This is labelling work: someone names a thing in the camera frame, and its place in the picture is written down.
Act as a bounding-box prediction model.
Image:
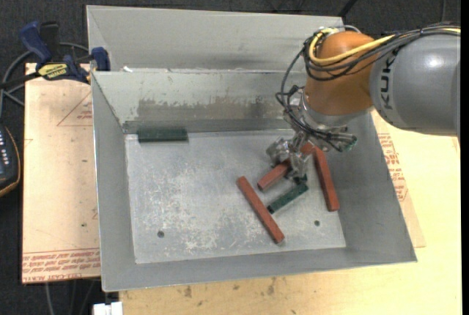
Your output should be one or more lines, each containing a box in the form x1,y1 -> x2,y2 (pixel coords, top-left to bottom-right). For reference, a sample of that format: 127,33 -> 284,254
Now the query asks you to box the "red-brown block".
311,146 -> 341,213
235,175 -> 287,245
256,142 -> 317,193

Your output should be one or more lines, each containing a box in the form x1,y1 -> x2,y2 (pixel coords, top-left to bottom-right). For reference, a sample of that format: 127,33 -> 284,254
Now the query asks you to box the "grey metal bin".
86,4 -> 418,293

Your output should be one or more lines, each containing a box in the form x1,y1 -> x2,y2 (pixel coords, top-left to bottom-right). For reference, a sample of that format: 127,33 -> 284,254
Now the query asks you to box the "dark green flat block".
137,127 -> 190,144
266,176 -> 310,215

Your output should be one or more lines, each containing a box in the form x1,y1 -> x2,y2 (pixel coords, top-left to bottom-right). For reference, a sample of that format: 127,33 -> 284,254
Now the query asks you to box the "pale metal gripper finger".
288,153 -> 309,181
266,136 -> 292,168

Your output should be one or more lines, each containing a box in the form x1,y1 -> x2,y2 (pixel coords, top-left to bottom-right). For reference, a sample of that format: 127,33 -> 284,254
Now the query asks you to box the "brown cardboard board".
21,62 -> 427,285

